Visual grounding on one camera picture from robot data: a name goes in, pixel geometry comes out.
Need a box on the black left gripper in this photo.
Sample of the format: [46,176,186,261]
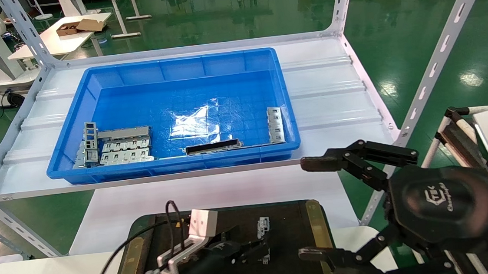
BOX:
[176,222,275,274]

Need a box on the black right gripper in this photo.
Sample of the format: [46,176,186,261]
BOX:
[289,129,488,274]

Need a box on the grey perforated metal channel part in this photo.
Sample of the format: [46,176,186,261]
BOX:
[255,216,274,266]

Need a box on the black container tray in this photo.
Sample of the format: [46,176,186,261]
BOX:
[108,197,346,274]

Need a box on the metal channel part black inside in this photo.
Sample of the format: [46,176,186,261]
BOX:
[184,139,244,156]

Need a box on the grey slotted metal plate part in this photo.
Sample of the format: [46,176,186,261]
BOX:
[100,137,154,154]
[98,148,156,166]

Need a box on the grey long metal cover part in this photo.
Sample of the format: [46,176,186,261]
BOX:
[97,125,153,143]

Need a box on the white metal shelf rack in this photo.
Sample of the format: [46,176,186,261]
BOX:
[0,0,488,262]

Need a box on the clear plastic sheet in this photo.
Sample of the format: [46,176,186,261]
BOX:
[168,103,223,139]

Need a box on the blue plastic bin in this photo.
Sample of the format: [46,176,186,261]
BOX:
[38,46,304,187]

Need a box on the white desk with legs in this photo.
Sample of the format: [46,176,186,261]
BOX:
[90,0,154,41]

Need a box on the open cardboard box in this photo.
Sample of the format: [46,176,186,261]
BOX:
[55,17,108,37]

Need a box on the white work table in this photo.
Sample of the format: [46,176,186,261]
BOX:
[4,12,116,65]

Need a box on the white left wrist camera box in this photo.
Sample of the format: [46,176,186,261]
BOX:
[186,207,221,242]

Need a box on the black and white cart frame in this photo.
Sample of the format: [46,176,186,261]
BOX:
[416,103,488,184]

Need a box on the grey slotted metal bracket part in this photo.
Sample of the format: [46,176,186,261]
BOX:
[266,106,287,145]

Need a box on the flat grey metal bracket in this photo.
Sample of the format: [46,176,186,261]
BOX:
[71,140,89,169]

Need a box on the grey metal frame part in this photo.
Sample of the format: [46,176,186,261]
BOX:
[81,121,101,163]

